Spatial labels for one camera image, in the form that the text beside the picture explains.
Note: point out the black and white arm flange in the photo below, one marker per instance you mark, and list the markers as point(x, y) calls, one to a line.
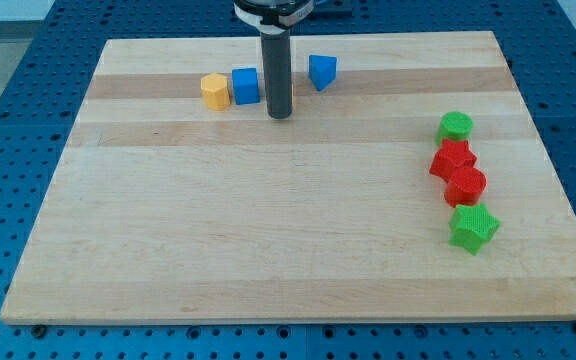
point(272, 16)

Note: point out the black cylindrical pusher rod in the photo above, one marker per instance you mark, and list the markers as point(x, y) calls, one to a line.
point(277, 72)

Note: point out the blue triangle block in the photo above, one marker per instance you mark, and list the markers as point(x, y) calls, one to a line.
point(322, 71)

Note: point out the blue cube block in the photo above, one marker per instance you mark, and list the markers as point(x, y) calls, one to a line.
point(246, 86)

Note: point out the yellow hexagon block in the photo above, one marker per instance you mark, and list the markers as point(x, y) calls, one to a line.
point(215, 92)

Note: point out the green cylinder block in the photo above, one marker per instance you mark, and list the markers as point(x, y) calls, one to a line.
point(454, 125)

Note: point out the wooden board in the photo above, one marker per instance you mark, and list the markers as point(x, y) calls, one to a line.
point(161, 211)

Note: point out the red star block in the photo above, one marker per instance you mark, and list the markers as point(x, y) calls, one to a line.
point(451, 155)

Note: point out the red cylinder block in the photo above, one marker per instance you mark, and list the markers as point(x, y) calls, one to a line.
point(465, 186)

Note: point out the green star block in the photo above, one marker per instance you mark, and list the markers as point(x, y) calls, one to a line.
point(472, 226)

